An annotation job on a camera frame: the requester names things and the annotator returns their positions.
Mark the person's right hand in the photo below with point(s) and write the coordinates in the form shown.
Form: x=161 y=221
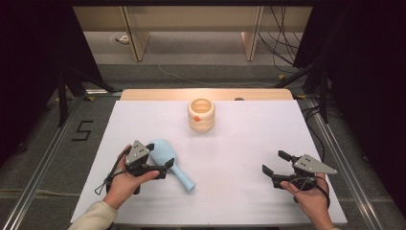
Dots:
x=314 y=202

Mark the black curtain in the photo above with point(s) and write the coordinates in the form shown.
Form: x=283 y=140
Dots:
x=32 y=64
x=367 y=80

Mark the aluminium rail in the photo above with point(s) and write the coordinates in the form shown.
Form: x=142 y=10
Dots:
x=348 y=169
x=38 y=172

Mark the black metal stand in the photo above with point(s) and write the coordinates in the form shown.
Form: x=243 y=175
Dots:
x=324 y=96
x=63 y=102

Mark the cream ribbed cup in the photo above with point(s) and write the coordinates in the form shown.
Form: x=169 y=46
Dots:
x=201 y=123

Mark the light wooden desk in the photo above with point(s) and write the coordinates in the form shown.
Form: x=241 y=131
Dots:
x=191 y=19

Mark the person's left hand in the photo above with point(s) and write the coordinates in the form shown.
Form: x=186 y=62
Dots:
x=123 y=187

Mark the light blue hairbrush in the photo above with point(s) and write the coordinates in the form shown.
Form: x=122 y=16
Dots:
x=162 y=153

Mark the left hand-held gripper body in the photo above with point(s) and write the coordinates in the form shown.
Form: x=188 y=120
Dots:
x=138 y=153

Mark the round floor socket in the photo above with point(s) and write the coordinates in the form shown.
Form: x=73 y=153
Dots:
x=120 y=39

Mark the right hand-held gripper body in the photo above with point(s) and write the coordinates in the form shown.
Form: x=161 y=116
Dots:
x=311 y=164

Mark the white board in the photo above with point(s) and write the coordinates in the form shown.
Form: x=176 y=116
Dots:
x=223 y=159

